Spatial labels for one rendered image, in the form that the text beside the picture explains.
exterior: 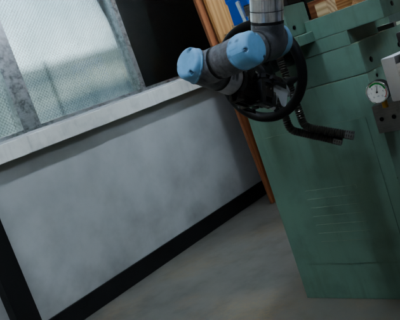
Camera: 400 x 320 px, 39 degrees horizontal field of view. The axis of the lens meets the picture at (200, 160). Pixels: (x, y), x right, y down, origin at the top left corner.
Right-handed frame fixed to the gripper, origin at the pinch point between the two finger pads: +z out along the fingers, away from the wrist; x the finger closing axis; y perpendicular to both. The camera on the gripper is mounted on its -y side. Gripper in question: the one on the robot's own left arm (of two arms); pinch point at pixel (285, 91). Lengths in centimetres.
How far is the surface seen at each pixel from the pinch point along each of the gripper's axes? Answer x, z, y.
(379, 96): 15.1, 21.0, 0.5
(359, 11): 14.8, 15.2, -22.7
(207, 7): -118, 89, -107
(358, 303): -17, 54, 54
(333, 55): 3.2, 19.1, -14.9
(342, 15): 10.0, 14.8, -23.2
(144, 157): -137, 60, -20
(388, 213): 3, 43, 28
